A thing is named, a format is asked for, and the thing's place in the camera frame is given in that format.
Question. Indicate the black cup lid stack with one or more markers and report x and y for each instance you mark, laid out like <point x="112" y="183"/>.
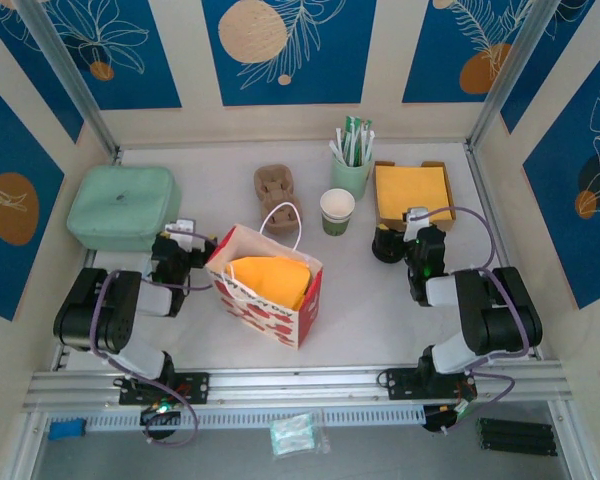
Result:
<point x="386" y="250"/>

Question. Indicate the yellow paper napkin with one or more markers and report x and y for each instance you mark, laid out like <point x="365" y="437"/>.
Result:
<point x="270" y="280"/>

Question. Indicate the red white paper gift bag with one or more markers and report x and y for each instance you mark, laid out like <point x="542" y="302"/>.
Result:
<point x="260" y="320"/>

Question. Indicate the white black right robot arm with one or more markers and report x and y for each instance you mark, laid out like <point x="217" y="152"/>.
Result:
<point x="500" y="315"/>

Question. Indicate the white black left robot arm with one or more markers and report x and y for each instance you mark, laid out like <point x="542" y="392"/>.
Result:
<point x="90" y="315"/>

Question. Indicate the yellow napkin stack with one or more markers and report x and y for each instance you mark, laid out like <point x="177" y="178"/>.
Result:
<point x="410" y="190"/>

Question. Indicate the green white paper cup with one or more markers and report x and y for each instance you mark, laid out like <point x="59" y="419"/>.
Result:
<point x="336" y="205"/>

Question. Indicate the mint green straw holder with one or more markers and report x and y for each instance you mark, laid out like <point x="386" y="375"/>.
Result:
<point x="352" y="177"/>

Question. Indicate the brown cardboard napkin box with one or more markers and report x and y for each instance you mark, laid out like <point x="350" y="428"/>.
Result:
<point x="436" y="164"/>

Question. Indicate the brown cardboard cup carrier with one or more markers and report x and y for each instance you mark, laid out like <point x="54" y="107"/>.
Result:
<point x="272" y="182"/>

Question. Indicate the white wrapped straw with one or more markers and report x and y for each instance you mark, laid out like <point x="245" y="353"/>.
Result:
<point x="341" y="145"/>
<point x="371" y="145"/>
<point x="334" y="149"/>

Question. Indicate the green wrapped straw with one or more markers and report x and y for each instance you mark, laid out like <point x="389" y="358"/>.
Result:
<point x="367" y="126"/>
<point x="350" y="127"/>

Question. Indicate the small black circuit board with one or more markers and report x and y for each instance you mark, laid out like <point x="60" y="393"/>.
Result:
<point x="160" y="412"/>
<point x="437" y="422"/>

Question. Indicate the black ribbed block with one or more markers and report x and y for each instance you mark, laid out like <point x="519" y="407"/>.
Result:
<point x="517" y="437"/>

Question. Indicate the clear plastic packet bag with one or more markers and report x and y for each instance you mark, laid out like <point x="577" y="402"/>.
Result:
<point x="292" y="435"/>

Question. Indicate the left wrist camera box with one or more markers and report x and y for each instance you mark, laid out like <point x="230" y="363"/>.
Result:
<point x="182" y="227"/>

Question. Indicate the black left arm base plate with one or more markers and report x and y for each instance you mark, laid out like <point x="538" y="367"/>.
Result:
<point x="195" y="387"/>

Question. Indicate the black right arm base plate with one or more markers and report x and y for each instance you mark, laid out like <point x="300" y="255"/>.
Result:
<point x="400" y="385"/>

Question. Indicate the aluminium mounting rail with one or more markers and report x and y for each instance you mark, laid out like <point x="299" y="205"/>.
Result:
<point x="300" y="387"/>

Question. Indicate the aluminium frame post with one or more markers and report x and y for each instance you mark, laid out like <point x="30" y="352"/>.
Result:
<point x="515" y="65"/>
<point x="66" y="65"/>

